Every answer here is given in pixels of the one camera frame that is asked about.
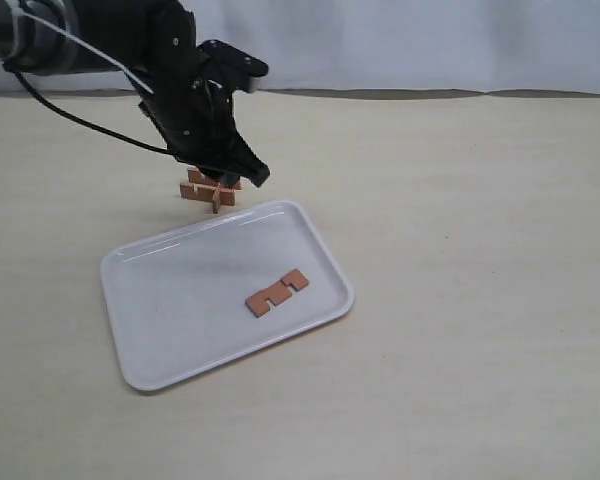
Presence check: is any white backdrop curtain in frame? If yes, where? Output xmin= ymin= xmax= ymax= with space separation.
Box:
xmin=0 ymin=1 xmax=600 ymax=94

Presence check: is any white zip tie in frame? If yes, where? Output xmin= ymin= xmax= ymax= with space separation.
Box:
xmin=4 ymin=1 xmax=154 ymax=95

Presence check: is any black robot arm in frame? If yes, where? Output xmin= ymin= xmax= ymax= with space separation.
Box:
xmin=0 ymin=0 xmax=270 ymax=187

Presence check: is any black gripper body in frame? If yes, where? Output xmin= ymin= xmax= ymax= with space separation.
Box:
xmin=137 ymin=9 xmax=239 ymax=174

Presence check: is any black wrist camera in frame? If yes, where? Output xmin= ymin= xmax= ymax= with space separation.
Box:
xmin=198 ymin=40 xmax=269 ymax=93

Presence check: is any white plastic tray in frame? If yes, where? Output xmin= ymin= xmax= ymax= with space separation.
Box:
xmin=100 ymin=200 xmax=355 ymax=392

